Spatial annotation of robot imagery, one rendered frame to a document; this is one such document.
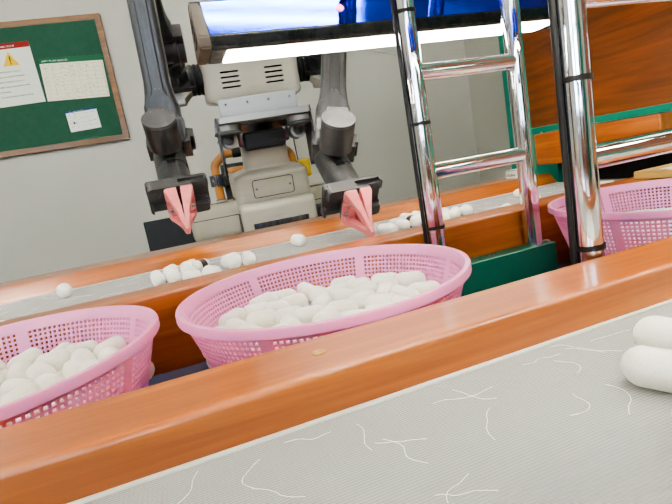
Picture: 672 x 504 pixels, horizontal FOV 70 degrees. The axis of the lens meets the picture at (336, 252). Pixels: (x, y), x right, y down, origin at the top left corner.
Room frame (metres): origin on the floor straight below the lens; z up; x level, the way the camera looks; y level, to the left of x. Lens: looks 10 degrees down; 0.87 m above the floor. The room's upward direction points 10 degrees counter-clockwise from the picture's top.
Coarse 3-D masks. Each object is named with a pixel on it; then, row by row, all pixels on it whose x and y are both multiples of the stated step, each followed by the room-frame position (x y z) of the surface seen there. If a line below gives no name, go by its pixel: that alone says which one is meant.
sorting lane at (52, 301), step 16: (512, 192) 1.08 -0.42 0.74; (544, 192) 0.99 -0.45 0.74; (560, 192) 0.94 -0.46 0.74; (448, 208) 1.00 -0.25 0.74; (480, 208) 0.92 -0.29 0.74; (320, 240) 0.87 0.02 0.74; (336, 240) 0.84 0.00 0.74; (352, 240) 0.80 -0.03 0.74; (256, 256) 0.81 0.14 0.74; (272, 256) 0.78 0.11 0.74; (80, 288) 0.81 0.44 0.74; (96, 288) 0.78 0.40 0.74; (112, 288) 0.75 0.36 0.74; (128, 288) 0.72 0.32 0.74; (144, 288) 0.70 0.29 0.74; (16, 304) 0.76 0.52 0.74; (32, 304) 0.73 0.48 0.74; (48, 304) 0.71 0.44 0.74; (64, 304) 0.68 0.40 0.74; (0, 320) 0.65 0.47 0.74
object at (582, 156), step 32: (576, 0) 0.36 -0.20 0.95; (608, 0) 0.38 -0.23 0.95; (640, 0) 0.39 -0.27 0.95; (576, 32) 0.36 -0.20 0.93; (576, 64) 0.36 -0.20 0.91; (576, 96) 0.36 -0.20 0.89; (576, 128) 0.36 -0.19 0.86; (576, 160) 0.37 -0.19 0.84; (608, 160) 0.37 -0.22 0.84; (576, 192) 0.37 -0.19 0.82; (576, 224) 0.37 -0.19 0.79; (576, 256) 0.37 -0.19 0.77
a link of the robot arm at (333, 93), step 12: (324, 60) 0.94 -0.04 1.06; (336, 60) 0.94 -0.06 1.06; (324, 72) 0.93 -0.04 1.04; (336, 72) 0.93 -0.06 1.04; (324, 84) 0.93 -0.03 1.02; (336, 84) 0.92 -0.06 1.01; (324, 96) 0.92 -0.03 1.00; (336, 96) 0.92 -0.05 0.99; (324, 108) 0.91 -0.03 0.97; (348, 108) 0.92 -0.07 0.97
